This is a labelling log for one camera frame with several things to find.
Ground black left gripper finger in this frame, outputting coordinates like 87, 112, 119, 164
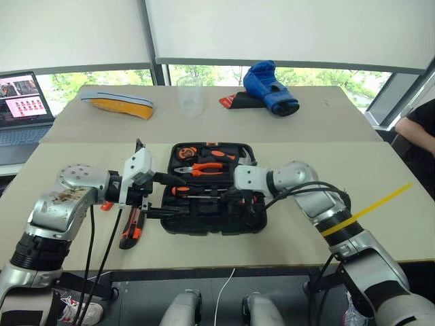
148, 206, 186, 219
152, 171, 187, 187

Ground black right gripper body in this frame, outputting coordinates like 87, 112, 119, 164
237, 189, 266, 221

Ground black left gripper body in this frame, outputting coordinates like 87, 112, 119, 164
126, 181, 154, 213

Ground black plastic tool case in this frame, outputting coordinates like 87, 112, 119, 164
159, 141, 268, 236

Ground orange black utility knife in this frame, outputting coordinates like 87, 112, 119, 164
118, 206, 147, 251

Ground orange black screwdriver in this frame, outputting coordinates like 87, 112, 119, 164
170, 185, 222, 199

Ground orange black tape measure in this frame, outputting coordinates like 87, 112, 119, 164
177, 146, 197, 161

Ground clear plastic cup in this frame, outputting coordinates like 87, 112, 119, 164
176, 77, 204, 118

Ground silver right robot leg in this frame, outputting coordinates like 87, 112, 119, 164
241, 292, 285, 326

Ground silver robot leg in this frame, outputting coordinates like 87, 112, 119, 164
158, 289, 203, 326
241, 292, 285, 326

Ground yellow grey shoe insole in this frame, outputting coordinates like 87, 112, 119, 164
78, 89, 155, 120

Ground black red pouch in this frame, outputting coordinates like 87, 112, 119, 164
218, 91, 270, 111

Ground silver left robot leg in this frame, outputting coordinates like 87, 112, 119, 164
158, 289, 203, 326

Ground black table leg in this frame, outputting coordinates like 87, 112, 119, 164
56, 270, 116, 304

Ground blue boxing glove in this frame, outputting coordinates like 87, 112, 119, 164
242, 60, 301, 118

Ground yellow zip tie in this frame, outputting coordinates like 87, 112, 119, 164
320, 183, 415, 238

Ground white pink sneaker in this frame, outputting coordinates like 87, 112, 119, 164
342, 291, 370, 326

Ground open laptop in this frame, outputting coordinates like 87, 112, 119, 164
0, 71, 56, 167

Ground white roller blind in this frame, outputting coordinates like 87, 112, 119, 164
144, 0, 435, 73
0, 0, 153, 73

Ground person in black shirt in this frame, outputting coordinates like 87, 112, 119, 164
394, 101, 435, 193

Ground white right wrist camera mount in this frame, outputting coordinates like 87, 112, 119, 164
233, 164, 270, 195

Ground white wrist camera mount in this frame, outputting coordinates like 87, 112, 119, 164
233, 164, 270, 195
118, 148, 157, 206

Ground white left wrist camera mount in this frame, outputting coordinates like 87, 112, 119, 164
118, 148, 157, 206

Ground orange handled pliers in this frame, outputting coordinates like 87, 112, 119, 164
173, 162, 226, 178

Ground orange black handled tool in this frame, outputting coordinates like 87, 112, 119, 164
203, 148, 238, 162

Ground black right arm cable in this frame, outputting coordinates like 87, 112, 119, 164
264, 181, 352, 326

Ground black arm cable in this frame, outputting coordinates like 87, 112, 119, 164
264, 181, 352, 326
72, 202, 124, 326

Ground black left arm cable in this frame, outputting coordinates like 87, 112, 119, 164
72, 202, 124, 326

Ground white cable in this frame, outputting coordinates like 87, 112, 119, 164
215, 268, 237, 326

